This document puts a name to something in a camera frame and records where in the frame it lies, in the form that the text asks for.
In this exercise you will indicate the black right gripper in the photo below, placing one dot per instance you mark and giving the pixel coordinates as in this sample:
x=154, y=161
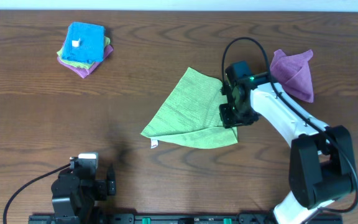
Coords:
x=226, y=112

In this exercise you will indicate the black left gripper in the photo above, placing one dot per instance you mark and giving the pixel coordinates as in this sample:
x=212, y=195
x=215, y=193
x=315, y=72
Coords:
x=103, y=188

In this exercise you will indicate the green microfiber cloth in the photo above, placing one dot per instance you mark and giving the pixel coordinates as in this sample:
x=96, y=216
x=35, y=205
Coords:
x=190, y=115

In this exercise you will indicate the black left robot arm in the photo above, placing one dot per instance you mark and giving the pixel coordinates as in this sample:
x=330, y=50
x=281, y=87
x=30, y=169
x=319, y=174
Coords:
x=76, y=191

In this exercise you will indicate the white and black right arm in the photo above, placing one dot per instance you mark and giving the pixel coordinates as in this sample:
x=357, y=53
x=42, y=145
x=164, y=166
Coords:
x=322, y=175

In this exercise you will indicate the crumpled purple cloth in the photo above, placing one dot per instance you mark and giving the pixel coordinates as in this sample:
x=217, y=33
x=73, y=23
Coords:
x=293, y=73

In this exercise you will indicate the folded green cloth in stack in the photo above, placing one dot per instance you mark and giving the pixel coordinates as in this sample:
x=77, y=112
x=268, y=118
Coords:
x=107, y=50

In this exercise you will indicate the folded purple cloth in stack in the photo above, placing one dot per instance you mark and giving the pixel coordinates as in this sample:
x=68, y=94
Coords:
x=83, y=73

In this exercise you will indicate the folded blue cloth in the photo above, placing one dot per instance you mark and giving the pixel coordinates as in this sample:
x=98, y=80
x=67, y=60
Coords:
x=84, y=43

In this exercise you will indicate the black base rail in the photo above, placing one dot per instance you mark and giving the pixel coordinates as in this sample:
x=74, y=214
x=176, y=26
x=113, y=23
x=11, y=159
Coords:
x=127, y=218

